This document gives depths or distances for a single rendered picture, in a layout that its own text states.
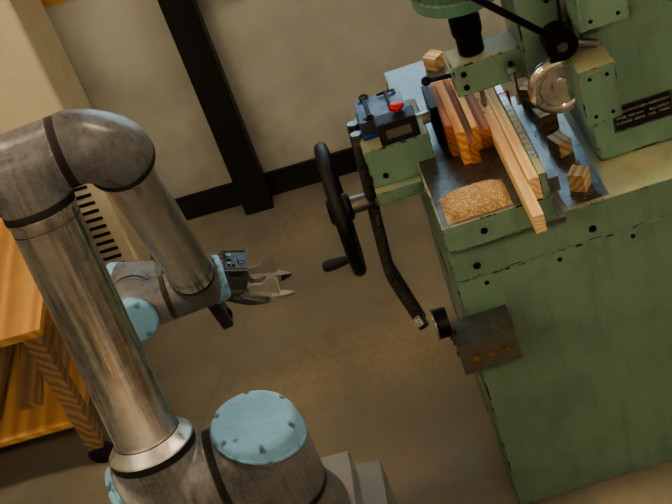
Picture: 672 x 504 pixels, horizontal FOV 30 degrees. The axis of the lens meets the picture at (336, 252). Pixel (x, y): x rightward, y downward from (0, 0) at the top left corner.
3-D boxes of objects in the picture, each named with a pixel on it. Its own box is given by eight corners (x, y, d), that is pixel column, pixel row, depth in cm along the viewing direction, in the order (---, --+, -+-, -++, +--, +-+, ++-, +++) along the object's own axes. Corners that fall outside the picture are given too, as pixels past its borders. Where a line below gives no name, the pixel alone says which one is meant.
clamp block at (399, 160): (362, 151, 262) (351, 116, 257) (424, 131, 262) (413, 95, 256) (374, 190, 251) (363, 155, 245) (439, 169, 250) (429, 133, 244)
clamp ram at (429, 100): (402, 131, 257) (392, 95, 252) (437, 120, 257) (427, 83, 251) (411, 154, 250) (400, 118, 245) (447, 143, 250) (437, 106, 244)
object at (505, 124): (458, 48, 277) (453, 28, 274) (466, 45, 277) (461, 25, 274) (532, 201, 230) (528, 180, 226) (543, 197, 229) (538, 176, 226)
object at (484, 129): (465, 108, 258) (460, 90, 255) (475, 105, 258) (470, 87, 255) (484, 149, 246) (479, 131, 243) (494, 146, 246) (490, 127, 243)
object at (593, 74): (572, 102, 239) (562, 49, 232) (608, 91, 239) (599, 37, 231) (588, 128, 231) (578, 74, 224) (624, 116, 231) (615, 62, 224)
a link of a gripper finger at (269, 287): (294, 282, 251) (248, 277, 252) (292, 305, 255) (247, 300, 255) (296, 273, 254) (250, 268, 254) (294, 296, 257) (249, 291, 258)
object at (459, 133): (441, 112, 260) (433, 82, 255) (449, 109, 259) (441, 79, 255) (464, 165, 244) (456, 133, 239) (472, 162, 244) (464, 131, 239)
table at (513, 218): (348, 107, 282) (341, 85, 278) (478, 65, 281) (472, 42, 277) (400, 271, 234) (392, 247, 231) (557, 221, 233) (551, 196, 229)
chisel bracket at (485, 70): (452, 87, 250) (443, 51, 245) (519, 65, 249) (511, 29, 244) (460, 106, 244) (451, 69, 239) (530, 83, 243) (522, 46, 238)
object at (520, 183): (463, 81, 266) (459, 65, 264) (472, 78, 266) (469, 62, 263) (536, 234, 222) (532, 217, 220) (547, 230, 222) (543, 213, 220)
